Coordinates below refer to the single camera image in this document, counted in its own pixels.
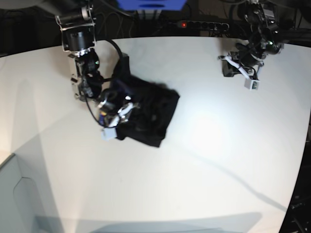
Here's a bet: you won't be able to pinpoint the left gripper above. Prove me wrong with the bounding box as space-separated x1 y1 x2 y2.
217 50 265 79

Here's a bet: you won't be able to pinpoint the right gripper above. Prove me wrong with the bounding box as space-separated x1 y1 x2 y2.
97 88 141 129

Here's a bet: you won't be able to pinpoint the black T-shirt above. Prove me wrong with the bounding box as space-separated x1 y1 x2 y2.
109 54 180 148

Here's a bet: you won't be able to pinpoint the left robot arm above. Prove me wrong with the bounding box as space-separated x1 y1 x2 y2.
218 0 284 80

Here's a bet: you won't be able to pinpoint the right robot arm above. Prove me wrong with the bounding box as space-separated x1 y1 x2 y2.
55 0 140 129

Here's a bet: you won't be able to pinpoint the black power strip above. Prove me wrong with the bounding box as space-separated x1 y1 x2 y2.
172 20 230 32

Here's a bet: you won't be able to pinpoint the blue plastic bin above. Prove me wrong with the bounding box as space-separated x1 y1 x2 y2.
117 0 187 11

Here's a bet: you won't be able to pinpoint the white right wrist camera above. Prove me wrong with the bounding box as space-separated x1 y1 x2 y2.
101 128 117 141

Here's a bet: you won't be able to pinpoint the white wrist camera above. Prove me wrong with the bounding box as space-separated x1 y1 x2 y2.
244 78 260 90
101 128 117 141

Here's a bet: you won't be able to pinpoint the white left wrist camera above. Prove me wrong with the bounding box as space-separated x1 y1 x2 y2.
244 78 260 90

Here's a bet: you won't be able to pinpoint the tangled black cables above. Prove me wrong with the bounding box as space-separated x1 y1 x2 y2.
94 9 137 39

